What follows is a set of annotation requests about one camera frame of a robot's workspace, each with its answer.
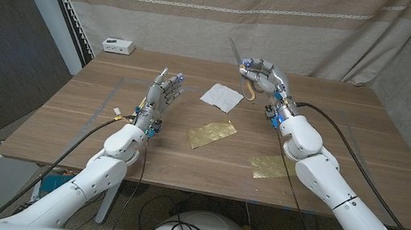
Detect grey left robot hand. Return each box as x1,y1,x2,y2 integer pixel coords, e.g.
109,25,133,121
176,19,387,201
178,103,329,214
132,63,187,139

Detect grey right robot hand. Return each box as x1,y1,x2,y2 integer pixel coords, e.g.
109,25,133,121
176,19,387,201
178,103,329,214
232,55,307,125

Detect grey orange-handled scissors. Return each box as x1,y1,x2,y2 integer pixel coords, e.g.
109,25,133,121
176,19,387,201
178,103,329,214
220,36,266,103

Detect white tissue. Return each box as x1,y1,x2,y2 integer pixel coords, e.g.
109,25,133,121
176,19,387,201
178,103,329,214
197,80,246,116

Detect grey tape outline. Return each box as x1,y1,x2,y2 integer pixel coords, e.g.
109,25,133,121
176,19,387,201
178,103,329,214
52,67,411,227

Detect gold foil tape sheet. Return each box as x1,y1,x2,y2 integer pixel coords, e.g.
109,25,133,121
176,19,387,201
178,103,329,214
247,149,300,186
183,115,240,156

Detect white power strip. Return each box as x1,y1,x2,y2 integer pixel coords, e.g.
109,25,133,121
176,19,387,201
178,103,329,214
101,36,136,57

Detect white table leg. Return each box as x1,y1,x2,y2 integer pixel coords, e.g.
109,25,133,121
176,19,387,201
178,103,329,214
94,180,122,228

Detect black curtain edge strip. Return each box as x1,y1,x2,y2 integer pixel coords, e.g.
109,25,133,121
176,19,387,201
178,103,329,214
20,0,104,69

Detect teal box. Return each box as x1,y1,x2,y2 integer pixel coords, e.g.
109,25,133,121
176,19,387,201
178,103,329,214
39,170,77,198

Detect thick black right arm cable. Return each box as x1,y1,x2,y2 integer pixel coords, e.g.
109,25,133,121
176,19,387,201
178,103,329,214
276,101,411,230

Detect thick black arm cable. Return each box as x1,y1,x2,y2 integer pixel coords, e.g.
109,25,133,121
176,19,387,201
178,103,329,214
0,97,136,230
276,101,411,230

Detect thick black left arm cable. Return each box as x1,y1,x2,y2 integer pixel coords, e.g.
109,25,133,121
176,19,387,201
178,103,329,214
0,97,136,230

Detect white door frame post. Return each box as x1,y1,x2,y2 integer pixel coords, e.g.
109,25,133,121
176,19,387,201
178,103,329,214
0,0,94,77

